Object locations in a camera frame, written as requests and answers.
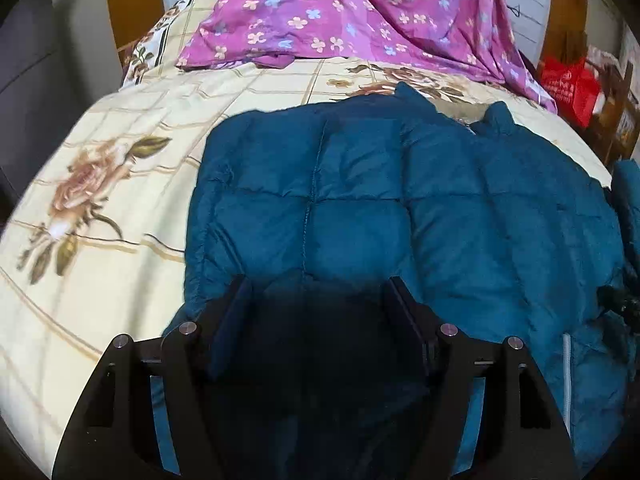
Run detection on teal puffer jacket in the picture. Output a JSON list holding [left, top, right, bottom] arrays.
[[150, 82, 640, 480]]

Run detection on brown wooden door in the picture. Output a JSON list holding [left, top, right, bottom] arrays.
[[539, 0, 588, 63]]

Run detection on red shopping bag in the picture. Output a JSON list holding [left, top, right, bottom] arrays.
[[540, 56, 601, 128]]

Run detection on grey wardrobe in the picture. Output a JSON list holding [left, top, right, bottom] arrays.
[[0, 0, 121, 201]]

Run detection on wooden chair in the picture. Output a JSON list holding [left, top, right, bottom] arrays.
[[585, 55, 640, 161]]

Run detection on purple floral cloth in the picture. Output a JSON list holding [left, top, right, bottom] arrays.
[[176, 0, 558, 113]]

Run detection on bed with floral checked sheet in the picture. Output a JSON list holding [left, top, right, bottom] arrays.
[[0, 0, 616, 480]]

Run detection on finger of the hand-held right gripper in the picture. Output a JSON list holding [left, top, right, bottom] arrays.
[[597, 285, 640, 341]]

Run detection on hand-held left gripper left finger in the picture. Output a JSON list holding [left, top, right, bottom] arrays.
[[51, 275, 253, 480]]

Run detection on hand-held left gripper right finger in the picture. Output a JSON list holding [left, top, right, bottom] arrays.
[[382, 276, 581, 480]]

